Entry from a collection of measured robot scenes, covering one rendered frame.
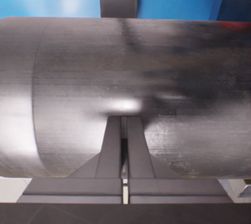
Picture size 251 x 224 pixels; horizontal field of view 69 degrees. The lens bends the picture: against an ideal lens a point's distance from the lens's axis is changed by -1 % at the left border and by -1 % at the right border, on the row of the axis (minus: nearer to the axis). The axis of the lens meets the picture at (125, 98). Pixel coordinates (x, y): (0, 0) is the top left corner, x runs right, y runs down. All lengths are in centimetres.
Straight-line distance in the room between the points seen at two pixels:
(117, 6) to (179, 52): 35
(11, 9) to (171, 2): 47
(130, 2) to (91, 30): 33
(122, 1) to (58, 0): 21
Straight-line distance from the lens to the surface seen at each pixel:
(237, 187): 65
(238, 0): 52
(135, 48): 18
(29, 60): 19
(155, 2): 61
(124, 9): 52
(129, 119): 15
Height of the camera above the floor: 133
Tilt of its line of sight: 1 degrees down
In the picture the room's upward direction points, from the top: 89 degrees counter-clockwise
